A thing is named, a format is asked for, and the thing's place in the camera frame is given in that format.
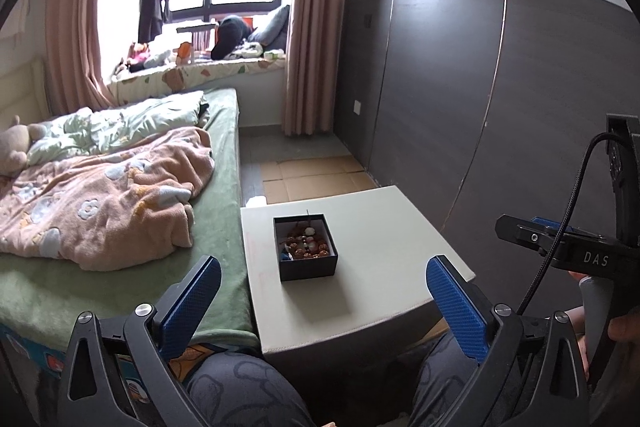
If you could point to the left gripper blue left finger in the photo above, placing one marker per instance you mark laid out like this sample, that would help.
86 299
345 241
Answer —
181 309

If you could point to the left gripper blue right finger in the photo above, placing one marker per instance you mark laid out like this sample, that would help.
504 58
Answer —
464 307

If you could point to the blue flower hair accessory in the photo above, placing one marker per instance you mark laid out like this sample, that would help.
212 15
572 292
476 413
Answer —
286 253

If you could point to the black jewelry box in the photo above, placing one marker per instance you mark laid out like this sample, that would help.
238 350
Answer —
315 257

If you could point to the person's right hand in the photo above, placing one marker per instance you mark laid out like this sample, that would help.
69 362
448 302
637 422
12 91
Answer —
607 327

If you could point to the person's right knee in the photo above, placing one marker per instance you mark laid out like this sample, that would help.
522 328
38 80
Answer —
443 374

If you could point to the person's knee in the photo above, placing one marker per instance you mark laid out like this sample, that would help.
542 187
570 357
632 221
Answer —
443 374
235 389

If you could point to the person's left knee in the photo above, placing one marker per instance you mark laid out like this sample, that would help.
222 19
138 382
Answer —
235 389

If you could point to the pink fleece blanket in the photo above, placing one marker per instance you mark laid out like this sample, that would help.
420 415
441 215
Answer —
112 211

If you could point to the green bed sheet mattress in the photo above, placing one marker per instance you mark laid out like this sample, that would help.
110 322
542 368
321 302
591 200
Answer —
40 299

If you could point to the flattened cardboard on floor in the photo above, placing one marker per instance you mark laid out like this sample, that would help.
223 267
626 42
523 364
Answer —
300 179

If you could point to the green floral duvet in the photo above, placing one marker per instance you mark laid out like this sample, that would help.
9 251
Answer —
86 132

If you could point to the window seat floral cushion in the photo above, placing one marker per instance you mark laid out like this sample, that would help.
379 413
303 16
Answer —
128 88

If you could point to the beige plush toy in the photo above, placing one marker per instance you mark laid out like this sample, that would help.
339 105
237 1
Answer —
15 144

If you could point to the pink curtain left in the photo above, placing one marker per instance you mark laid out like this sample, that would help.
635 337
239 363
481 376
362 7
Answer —
74 57

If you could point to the pink curtain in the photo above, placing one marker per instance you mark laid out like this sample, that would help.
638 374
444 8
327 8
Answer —
311 66
74 57

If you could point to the padded cream headboard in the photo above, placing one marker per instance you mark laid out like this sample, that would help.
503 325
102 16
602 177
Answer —
23 94

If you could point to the black bag on window seat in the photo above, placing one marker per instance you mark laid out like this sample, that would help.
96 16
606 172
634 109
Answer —
231 32

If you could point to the pink curtain right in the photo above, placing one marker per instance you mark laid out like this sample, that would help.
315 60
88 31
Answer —
311 66

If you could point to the grey pillow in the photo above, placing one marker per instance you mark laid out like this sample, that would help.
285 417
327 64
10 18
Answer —
273 34

